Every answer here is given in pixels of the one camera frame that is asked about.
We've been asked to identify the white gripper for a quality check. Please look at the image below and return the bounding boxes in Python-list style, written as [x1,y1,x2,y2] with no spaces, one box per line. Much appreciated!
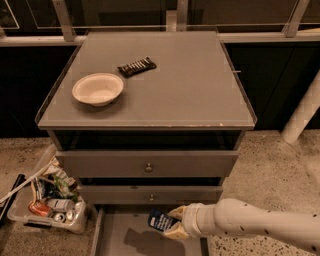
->
[163,203,217,240]

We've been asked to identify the blue rxbar blueberry bar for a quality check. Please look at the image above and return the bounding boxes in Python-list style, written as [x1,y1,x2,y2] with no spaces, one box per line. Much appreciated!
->
[148,208,178,232]

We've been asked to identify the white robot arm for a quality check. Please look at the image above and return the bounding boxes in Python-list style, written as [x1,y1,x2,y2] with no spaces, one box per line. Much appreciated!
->
[164,198,320,255]

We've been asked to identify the grey open bottom drawer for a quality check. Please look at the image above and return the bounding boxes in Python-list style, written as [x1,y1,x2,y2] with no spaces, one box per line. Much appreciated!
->
[90,205,211,256]

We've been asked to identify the grey middle drawer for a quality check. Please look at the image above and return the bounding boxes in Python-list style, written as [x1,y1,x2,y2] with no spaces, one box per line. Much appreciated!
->
[78,185,222,205]

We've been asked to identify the grey drawer cabinet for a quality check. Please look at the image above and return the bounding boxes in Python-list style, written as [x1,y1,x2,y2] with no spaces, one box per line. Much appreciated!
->
[34,30,258,214]

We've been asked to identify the grey top drawer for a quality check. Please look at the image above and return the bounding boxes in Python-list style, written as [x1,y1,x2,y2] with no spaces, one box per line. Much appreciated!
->
[56,151,238,178]

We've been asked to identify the silver soda can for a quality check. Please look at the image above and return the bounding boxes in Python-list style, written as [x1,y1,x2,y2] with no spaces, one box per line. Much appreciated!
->
[47,199,75,213]

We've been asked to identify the clear plastic trash bin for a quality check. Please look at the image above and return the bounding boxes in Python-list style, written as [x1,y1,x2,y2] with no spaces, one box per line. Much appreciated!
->
[7,145,88,234]

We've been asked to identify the red crushed can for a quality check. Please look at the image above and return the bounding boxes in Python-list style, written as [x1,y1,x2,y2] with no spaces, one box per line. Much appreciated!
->
[28,201,52,217]

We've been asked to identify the white stick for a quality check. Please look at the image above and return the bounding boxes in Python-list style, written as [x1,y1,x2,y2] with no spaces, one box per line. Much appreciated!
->
[0,161,52,204]

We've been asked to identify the white paper bowl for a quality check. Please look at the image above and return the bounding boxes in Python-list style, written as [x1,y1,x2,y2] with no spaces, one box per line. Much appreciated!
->
[72,73,124,107]

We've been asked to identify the black snack bar wrapper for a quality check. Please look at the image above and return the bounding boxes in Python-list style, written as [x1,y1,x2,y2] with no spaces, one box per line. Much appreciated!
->
[118,57,157,78]

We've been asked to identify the white diagonal pole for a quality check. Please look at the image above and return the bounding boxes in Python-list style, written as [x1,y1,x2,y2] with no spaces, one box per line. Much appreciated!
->
[281,70,320,144]

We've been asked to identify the metal window railing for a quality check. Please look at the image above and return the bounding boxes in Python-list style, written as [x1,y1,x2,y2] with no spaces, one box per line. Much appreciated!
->
[0,0,320,47]

